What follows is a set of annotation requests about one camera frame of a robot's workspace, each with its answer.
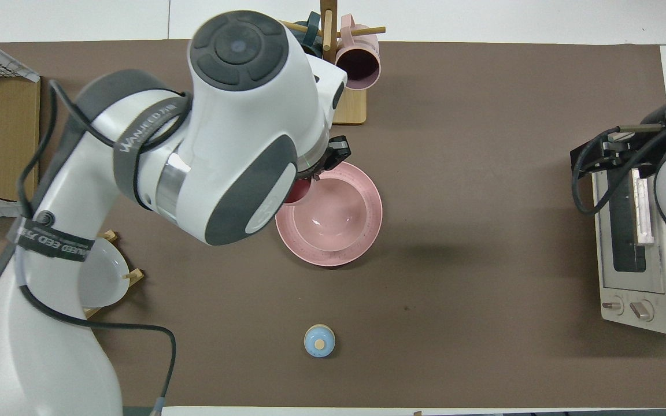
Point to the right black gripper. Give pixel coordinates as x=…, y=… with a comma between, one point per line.
x=616, y=153

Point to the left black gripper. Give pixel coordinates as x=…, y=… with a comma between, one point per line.
x=337, y=151

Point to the pink cup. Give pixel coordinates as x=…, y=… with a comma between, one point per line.
x=298, y=193

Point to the pink bowl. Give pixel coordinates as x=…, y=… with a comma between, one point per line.
x=333, y=216

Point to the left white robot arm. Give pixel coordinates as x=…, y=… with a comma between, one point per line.
x=235, y=127

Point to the pink speckled plate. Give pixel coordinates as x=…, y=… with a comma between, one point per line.
x=370, y=219

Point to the wooden mug tree stand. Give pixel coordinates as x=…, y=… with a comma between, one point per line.
x=351, y=110

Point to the brown table mat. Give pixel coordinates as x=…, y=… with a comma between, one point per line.
x=483, y=173

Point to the dark teal mug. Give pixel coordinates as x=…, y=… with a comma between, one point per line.
x=311, y=36

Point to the pink mug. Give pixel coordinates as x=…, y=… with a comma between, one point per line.
x=369, y=45

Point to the blue lid with wooden knob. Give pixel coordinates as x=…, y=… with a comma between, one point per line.
x=319, y=341

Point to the wooden plate rack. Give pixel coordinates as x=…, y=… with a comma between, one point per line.
x=134, y=276

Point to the grey plate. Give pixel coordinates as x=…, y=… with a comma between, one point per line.
x=104, y=277

